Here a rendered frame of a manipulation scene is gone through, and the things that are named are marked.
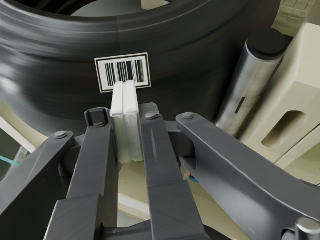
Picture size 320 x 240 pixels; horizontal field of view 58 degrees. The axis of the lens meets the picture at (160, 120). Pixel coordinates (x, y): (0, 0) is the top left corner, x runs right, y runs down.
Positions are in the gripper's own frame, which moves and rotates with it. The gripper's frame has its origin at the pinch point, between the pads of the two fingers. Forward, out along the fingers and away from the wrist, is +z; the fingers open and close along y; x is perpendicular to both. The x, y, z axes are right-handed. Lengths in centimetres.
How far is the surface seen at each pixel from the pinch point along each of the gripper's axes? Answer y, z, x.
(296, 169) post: 37, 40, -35
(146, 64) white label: 2.4, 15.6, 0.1
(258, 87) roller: 16.6, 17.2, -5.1
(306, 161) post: 37, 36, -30
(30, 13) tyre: -10.3, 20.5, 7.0
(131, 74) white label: 0.5, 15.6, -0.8
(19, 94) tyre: -14.1, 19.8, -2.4
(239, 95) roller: 14.7, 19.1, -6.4
